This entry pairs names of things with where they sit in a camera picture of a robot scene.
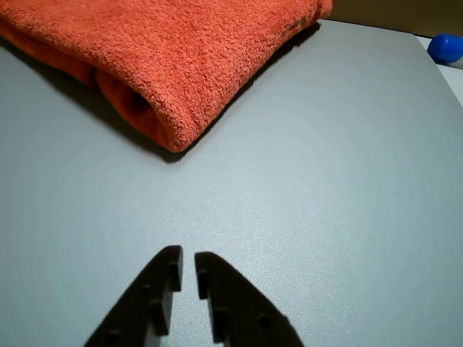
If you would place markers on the blue capped plastic bottle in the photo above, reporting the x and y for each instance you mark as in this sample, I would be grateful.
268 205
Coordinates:
445 48

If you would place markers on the grey table mat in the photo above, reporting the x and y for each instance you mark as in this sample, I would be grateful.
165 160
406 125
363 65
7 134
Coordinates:
289 180

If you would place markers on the orange terry towel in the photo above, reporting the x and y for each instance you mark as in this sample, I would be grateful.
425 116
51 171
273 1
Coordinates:
162 54

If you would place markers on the brown cardboard monitor box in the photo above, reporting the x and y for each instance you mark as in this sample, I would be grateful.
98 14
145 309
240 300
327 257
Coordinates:
398 14

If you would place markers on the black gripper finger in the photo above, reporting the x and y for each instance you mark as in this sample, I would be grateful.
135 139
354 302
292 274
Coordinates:
246 318
144 300

